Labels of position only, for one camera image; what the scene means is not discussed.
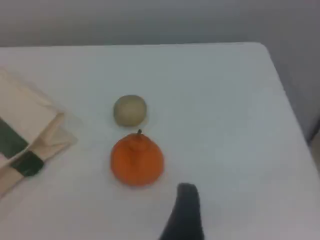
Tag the orange tangerine with stem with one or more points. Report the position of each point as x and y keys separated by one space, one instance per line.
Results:
x=137 y=162

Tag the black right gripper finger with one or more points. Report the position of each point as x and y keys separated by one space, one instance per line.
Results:
x=186 y=217

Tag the round brown potato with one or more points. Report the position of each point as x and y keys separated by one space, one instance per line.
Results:
x=130 y=111

